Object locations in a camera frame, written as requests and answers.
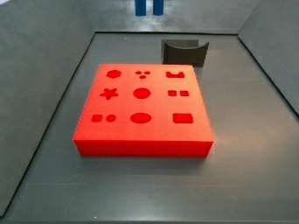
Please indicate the blue two-pronged peg object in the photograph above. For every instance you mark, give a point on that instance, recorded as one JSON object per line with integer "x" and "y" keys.
{"x": 149, "y": 5}

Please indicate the red shape-sorter block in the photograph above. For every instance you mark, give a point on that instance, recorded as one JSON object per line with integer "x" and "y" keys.
{"x": 145, "y": 111}

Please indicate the black curved holder bracket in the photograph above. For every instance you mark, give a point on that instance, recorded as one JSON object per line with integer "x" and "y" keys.
{"x": 185, "y": 52}

